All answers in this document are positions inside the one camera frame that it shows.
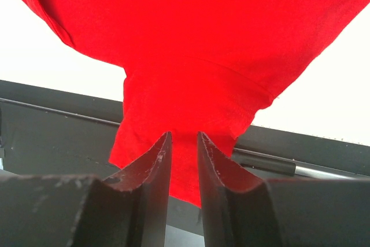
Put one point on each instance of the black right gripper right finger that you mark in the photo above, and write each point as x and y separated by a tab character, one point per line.
236	207

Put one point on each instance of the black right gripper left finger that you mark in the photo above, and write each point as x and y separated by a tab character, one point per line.
144	184

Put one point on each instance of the red t shirt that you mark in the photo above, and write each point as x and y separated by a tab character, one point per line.
196	65

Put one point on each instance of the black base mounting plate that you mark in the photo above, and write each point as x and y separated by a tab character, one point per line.
54	160

